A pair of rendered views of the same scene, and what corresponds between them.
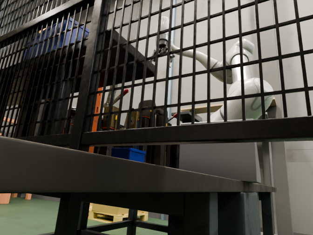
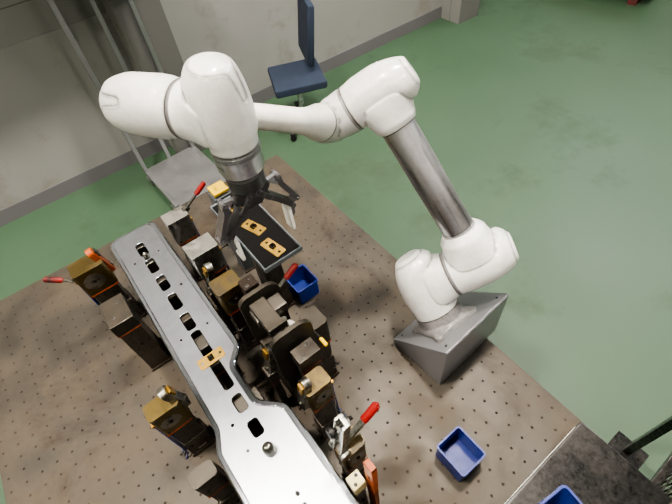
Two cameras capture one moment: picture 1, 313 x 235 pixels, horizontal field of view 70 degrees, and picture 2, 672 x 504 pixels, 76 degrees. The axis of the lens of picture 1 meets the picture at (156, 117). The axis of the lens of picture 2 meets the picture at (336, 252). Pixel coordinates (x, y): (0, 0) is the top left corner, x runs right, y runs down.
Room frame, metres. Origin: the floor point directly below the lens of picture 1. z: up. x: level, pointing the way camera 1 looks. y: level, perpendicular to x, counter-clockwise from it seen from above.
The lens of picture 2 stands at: (1.01, 0.51, 2.18)
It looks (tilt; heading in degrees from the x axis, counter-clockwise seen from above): 51 degrees down; 297
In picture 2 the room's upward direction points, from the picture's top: 9 degrees counter-clockwise
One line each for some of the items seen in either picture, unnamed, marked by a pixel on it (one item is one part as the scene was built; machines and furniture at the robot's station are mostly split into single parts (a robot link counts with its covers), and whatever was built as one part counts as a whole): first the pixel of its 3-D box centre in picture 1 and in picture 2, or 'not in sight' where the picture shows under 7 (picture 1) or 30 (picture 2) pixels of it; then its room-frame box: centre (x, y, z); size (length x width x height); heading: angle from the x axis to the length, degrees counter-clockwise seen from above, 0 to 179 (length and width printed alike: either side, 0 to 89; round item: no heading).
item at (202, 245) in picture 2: (175, 154); (221, 278); (1.86, -0.18, 0.90); 0.13 x 0.08 x 0.41; 58
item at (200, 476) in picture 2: not in sight; (215, 489); (1.54, 0.44, 0.84); 0.10 x 0.05 x 0.29; 58
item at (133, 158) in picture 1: (127, 161); (459, 454); (0.90, 0.10, 0.75); 0.11 x 0.10 x 0.09; 148
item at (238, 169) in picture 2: (163, 39); (238, 156); (1.45, -0.01, 1.69); 0.09 x 0.09 x 0.06
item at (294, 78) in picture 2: not in sight; (297, 70); (2.59, -2.38, 0.48); 0.56 x 0.53 x 0.95; 55
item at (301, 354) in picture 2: (141, 141); (315, 380); (1.37, 0.08, 0.91); 0.07 x 0.05 x 0.42; 58
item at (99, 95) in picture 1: (94, 120); (372, 488); (1.11, 0.31, 0.95); 0.03 x 0.01 x 0.50; 148
